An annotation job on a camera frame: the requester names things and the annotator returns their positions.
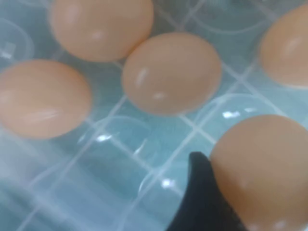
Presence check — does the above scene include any brown egg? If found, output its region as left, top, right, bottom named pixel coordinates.
left=208, top=114, right=308, bottom=231
left=0, top=59, right=92, bottom=140
left=259, top=4, right=308, bottom=89
left=121, top=31, right=222, bottom=116
left=50, top=0, right=154, bottom=62

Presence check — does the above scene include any transparent plastic egg box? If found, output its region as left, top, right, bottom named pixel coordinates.
left=0, top=0, right=308, bottom=231

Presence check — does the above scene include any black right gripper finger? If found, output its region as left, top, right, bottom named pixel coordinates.
left=167, top=151, right=244, bottom=231

